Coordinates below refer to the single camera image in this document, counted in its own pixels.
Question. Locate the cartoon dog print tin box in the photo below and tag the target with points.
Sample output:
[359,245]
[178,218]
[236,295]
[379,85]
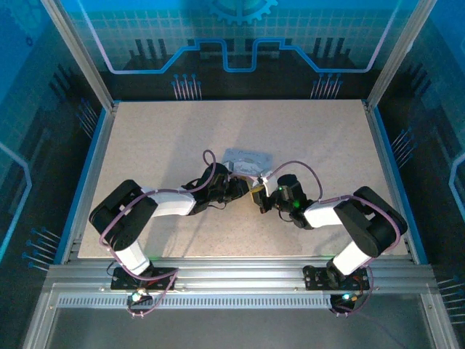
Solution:
[247,160]

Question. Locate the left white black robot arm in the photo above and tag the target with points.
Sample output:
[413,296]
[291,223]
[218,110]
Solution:
[170,203]

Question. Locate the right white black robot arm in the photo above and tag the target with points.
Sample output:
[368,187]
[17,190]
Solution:
[327,212]

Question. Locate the blue table edge strip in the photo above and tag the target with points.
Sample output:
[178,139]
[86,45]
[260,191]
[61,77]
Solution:
[89,160]
[390,160]

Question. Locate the lit connector board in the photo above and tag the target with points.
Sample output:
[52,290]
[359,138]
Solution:
[345,299]
[138,297]

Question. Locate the aluminium mounting rail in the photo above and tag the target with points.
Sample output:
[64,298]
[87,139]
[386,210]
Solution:
[236,276]

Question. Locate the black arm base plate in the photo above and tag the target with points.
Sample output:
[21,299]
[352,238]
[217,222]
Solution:
[316,278]
[163,276]

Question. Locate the aluminium table side rail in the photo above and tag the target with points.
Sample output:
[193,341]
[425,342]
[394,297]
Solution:
[98,145]
[379,145]

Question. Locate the aluminium frame post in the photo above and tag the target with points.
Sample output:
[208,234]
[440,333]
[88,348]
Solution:
[399,54]
[78,54]

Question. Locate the aluminium lower frame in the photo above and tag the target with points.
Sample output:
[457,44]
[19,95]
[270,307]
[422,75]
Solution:
[40,320]

